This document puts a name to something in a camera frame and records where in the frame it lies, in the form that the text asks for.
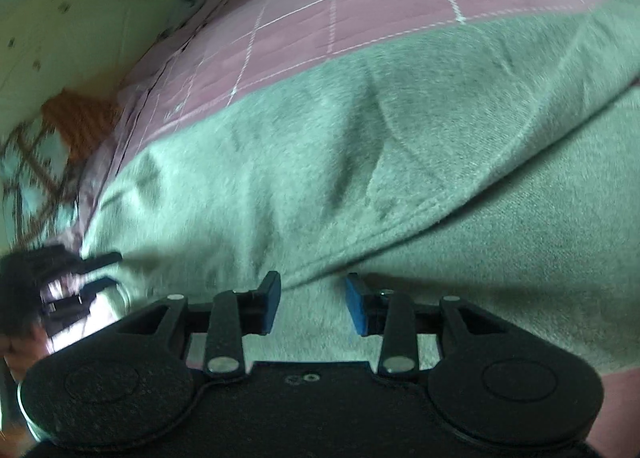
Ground grey-green knit pants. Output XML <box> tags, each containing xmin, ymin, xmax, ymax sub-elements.
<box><xmin>84</xmin><ymin>0</ymin><xmax>639</xmax><ymax>372</ymax></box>

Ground person's left hand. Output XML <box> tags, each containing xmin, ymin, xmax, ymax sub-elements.
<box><xmin>0</xmin><ymin>325</ymin><xmax>49</xmax><ymax>382</ymax></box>

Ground patterned teal cloth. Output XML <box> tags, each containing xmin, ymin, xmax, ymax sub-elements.
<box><xmin>1</xmin><ymin>116</ymin><xmax>82</xmax><ymax>250</ymax></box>

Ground orange striped pillow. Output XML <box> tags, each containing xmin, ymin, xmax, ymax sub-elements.
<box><xmin>41</xmin><ymin>88</ymin><xmax>122</xmax><ymax>163</ymax></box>

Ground pink checked bed sheet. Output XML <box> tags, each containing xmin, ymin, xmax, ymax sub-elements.
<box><xmin>70</xmin><ymin>0</ymin><xmax>601</xmax><ymax>248</ymax></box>

